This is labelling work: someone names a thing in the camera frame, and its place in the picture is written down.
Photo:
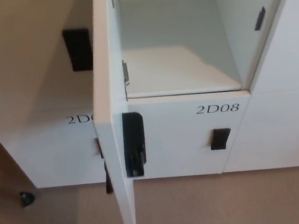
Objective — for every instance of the white locker door 2D07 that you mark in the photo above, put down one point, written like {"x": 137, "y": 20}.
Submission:
{"x": 108, "y": 94}

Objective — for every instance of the white locker door 2D08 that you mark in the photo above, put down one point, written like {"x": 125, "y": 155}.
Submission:
{"x": 173, "y": 141}

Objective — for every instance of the silver metal door hinge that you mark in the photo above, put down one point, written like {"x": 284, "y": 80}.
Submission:
{"x": 126, "y": 73}

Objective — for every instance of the white locker cabinet body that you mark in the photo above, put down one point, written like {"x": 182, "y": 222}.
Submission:
{"x": 177, "y": 69}

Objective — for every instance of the white unnumbered short locker door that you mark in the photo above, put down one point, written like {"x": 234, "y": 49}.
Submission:
{"x": 273, "y": 132}

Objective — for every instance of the black floor door stopper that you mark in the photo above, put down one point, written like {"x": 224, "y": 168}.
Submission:
{"x": 27, "y": 198}

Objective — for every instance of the black lock strike plate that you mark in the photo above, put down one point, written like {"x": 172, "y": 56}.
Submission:
{"x": 259, "y": 18}

